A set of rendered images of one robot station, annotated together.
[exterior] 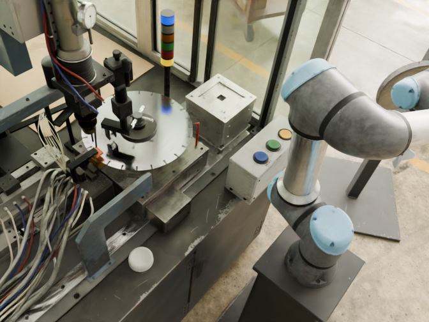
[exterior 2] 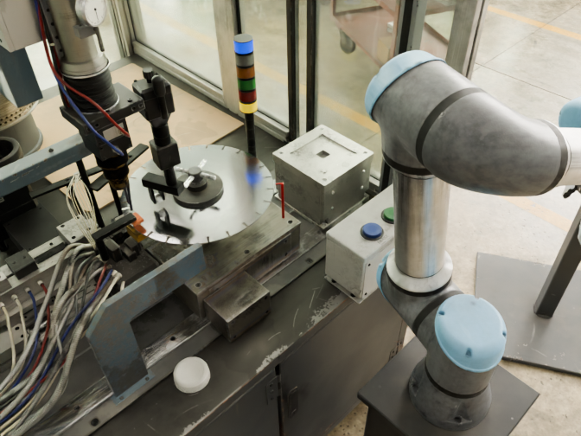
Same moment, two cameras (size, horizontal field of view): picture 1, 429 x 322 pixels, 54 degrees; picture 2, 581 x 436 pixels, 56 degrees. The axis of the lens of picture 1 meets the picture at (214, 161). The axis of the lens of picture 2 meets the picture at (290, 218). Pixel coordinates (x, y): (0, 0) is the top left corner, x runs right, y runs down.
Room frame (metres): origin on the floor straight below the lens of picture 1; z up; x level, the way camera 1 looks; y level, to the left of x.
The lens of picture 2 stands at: (0.01, -0.16, 1.73)
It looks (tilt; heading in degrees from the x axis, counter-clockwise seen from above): 43 degrees down; 13
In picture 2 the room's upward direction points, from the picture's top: 1 degrees counter-clockwise
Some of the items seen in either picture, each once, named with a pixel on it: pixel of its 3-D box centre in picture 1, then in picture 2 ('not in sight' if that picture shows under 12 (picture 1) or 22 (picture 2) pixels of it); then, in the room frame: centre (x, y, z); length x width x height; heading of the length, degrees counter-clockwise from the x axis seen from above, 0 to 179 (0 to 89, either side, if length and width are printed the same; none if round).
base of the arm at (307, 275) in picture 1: (315, 255); (453, 379); (0.60, -0.33, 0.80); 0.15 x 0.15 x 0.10
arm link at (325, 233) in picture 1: (325, 234); (462, 340); (0.60, -0.33, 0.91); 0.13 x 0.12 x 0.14; 38
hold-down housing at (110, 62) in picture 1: (119, 85); (158, 120); (0.78, 0.26, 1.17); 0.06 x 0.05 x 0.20; 138
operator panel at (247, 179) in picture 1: (265, 158); (383, 236); (0.92, -0.17, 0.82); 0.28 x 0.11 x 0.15; 147
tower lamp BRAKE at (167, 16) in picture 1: (167, 17); (243, 44); (1.16, 0.21, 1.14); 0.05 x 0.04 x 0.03; 57
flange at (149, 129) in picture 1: (138, 124); (197, 184); (0.85, 0.24, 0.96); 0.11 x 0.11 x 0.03
